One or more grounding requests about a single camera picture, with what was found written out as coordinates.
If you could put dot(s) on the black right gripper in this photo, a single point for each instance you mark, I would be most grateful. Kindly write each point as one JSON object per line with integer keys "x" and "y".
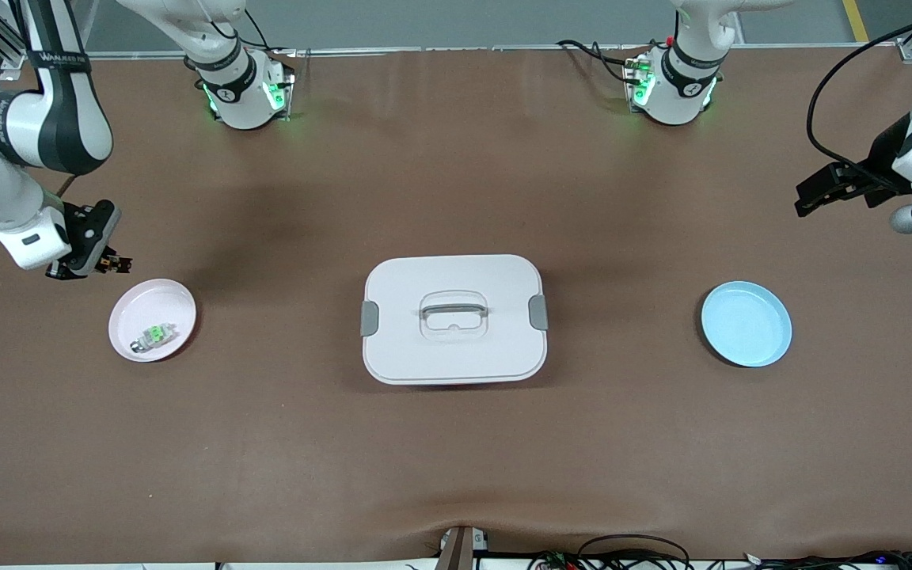
{"x": 112, "y": 262}

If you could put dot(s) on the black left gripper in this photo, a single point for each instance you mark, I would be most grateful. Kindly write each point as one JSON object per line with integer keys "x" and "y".
{"x": 881, "y": 157}

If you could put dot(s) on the orange and black push-button switch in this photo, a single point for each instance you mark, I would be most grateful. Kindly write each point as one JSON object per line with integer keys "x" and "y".
{"x": 113, "y": 264}

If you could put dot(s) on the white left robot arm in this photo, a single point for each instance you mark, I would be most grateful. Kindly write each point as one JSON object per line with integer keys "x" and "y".
{"x": 682, "y": 87}

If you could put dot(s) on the pink round plate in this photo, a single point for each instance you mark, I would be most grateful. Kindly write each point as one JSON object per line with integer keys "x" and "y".
{"x": 147, "y": 309}

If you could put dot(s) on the light blue round plate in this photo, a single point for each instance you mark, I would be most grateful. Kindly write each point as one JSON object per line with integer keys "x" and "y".
{"x": 746, "y": 324}

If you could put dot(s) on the brown table mat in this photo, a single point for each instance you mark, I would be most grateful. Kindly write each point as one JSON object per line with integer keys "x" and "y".
{"x": 187, "y": 443}

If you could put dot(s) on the gray box latch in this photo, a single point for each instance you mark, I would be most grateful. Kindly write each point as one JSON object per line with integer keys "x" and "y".
{"x": 370, "y": 318}
{"x": 538, "y": 312}

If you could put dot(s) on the white lidded storage box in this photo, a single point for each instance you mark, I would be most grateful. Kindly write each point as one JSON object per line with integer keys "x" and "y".
{"x": 456, "y": 356}

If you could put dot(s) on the green push-button switch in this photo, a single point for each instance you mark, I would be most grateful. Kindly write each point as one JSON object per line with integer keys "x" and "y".
{"x": 155, "y": 336}

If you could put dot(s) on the metal table edge bracket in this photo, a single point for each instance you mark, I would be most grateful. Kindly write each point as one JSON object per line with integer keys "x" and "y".
{"x": 460, "y": 548}

